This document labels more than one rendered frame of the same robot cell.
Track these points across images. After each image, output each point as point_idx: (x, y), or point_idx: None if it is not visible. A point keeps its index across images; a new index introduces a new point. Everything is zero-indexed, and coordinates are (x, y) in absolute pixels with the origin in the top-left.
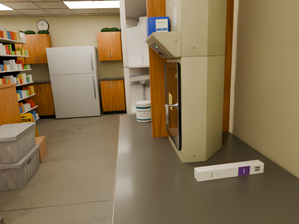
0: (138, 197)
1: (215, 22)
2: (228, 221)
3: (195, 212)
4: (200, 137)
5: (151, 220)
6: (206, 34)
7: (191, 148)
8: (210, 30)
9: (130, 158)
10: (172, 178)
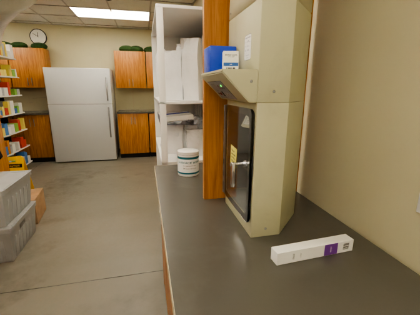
0: (205, 292)
1: (298, 59)
2: None
3: (285, 312)
4: (274, 205)
5: None
6: (289, 75)
7: (262, 219)
8: (293, 69)
9: (181, 230)
10: (243, 260)
